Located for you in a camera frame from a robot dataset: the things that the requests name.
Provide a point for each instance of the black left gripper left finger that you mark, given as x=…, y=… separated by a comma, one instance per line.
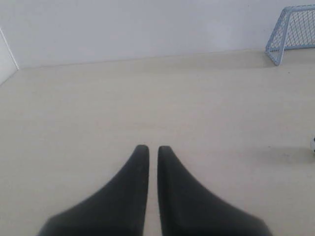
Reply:
x=117, y=209

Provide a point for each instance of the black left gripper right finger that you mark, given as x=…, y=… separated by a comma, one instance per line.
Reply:
x=187, y=208

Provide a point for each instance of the black and white ball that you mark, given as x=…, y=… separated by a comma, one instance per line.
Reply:
x=312, y=145

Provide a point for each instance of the small clear object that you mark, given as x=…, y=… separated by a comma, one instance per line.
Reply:
x=294, y=29

